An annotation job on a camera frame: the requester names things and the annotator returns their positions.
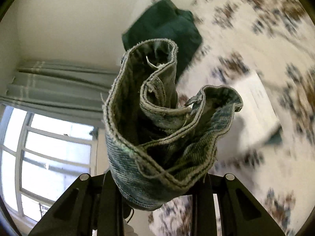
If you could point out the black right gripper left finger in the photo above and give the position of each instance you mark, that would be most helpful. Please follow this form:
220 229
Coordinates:
90 203

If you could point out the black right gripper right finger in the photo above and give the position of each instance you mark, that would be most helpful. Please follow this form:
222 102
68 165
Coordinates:
240 212

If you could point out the blue denim shorts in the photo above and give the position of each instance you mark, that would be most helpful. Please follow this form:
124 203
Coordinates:
157 150

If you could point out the dark green folded pants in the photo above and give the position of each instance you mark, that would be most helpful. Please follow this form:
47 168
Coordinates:
275 139

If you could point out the white folded pants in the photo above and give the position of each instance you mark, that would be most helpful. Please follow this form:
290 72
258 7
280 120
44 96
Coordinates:
256 122

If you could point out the green curtain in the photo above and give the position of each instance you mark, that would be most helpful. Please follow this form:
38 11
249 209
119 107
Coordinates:
61 90

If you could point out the floral bed quilt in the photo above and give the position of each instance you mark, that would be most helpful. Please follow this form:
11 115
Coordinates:
264 49

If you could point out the dark green velvet blanket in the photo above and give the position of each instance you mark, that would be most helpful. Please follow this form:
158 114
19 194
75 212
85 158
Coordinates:
164 20

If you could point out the window with white frame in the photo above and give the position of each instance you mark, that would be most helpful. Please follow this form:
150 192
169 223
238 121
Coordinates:
40 158

